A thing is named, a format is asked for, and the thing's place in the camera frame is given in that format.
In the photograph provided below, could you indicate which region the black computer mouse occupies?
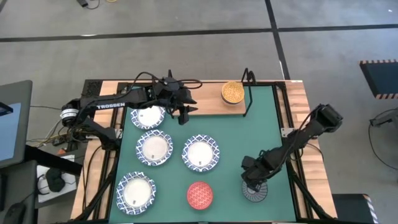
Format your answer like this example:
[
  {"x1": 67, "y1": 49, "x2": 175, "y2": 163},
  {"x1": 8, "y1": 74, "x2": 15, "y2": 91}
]
[{"x1": 2, "y1": 202, "x2": 27, "y2": 224}]

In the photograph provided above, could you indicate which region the black table frame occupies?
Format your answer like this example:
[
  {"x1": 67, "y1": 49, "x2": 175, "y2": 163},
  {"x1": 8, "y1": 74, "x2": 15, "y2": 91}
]
[{"x1": 73, "y1": 79, "x2": 338, "y2": 224}]

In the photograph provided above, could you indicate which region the black side desk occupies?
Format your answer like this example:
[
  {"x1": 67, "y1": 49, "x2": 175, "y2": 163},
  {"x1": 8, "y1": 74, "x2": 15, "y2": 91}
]
[{"x1": 0, "y1": 143, "x2": 84, "y2": 224}]

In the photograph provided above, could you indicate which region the white paper sheet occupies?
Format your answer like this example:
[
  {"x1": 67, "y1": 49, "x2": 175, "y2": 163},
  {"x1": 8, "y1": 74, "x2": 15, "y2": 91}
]
[{"x1": 36, "y1": 154, "x2": 78, "y2": 203}]

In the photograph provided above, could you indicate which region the white bowl dark floral pattern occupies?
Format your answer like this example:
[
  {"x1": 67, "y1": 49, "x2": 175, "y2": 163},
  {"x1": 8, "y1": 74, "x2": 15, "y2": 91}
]
[{"x1": 241, "y1": 179, "x2": 269, "y2": 203}]

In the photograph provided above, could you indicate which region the silver metal bracket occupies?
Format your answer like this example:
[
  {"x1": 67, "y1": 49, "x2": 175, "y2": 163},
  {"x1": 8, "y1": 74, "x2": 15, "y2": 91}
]
[{"x1": 280, "y1": 126, "x2": 295, "y2": 138}]

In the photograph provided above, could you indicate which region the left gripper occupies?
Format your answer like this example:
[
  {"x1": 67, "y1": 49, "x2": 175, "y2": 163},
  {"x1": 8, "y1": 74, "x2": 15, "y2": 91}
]
[{"x1": 154, "y1": 77, "x2": 199, "y2": 114}]

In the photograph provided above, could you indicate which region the grey framed monitor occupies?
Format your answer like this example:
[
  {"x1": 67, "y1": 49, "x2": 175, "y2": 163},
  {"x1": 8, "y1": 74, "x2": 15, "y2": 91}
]
[{"x1": 0, "y1": 80, "x2": 34, "y2": 170}]

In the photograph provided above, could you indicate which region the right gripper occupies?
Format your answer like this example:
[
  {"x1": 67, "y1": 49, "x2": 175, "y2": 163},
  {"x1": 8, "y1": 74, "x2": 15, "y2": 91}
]
[{"x1": 241, "y1": 150, "x2": 275, "y2": 192}]

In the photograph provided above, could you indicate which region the blue patterned paper bowl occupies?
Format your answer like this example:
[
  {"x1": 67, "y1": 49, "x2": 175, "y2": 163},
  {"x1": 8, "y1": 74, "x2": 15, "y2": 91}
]
[
  {"x1": 129, "y1": 105, "x2": 167, "y2": 131},
  {"x1": 135, "y1": 129, "x2": 174, "y2": 167},
  {"x1": 116, "y1": 171, "x2": 157, "y2": 216},
  {"x1": 181, "y1": 134, "x2": 221, "y2": 173}
]

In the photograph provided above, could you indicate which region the dark platform hazard striped edge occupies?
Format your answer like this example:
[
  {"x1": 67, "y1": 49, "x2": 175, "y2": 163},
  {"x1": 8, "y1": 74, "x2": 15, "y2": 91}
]
[
  {"x1": 359, "y1": 58, "x2": 398, "y2": 100},
  {"x1": 331, "y1": 193, "x2": 379, "y2": 224}
]

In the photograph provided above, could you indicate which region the green table mat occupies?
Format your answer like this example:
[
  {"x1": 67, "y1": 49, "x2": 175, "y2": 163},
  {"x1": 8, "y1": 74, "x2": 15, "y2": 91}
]
[{"x1": 108, "y1": 84, "x2": 298, "y2": 223}]

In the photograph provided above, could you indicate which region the red wave patterned ceramic bowl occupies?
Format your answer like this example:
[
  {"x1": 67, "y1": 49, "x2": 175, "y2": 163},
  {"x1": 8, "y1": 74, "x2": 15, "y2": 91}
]
[{"x1": 186, "y1": 181, "x2": 215, "y2": 211}]

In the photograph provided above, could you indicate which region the black headset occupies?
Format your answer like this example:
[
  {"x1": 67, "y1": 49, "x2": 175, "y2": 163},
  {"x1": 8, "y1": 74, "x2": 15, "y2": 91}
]
[{"x1": 45, "y1": 167, "x2": 66, "y2": 193}]

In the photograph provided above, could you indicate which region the yellow patterned ceramic bowl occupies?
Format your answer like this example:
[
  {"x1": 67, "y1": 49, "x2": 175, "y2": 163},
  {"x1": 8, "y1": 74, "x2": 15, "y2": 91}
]
[{"x1": 221, "y1": 80, "x2": 246, "y2": 105}]

